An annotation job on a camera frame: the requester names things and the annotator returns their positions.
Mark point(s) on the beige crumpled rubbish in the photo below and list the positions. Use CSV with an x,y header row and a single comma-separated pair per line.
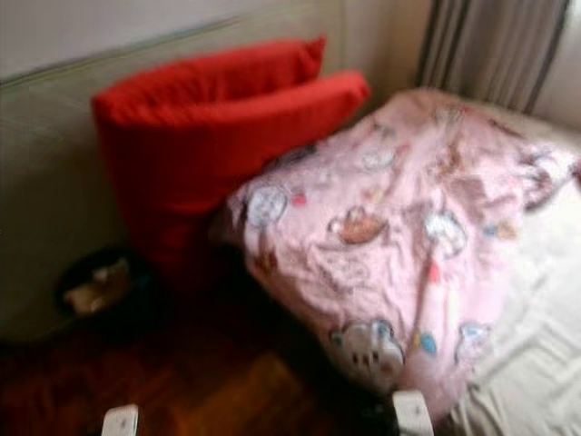
x,y
100,292

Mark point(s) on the grey striped curtain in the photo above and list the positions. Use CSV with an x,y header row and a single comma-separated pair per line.
x,y
490,50

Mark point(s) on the large red cushion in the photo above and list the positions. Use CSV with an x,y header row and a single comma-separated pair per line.
x,y
182,173
209,80

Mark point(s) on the beige sheeted bed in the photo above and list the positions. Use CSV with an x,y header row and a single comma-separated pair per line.
x,y
536,363

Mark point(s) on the pink cartoon print blanket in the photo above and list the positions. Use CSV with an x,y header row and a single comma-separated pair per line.
x,y
390,236

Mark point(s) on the black round bin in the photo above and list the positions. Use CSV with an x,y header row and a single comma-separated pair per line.
x,y
141,309

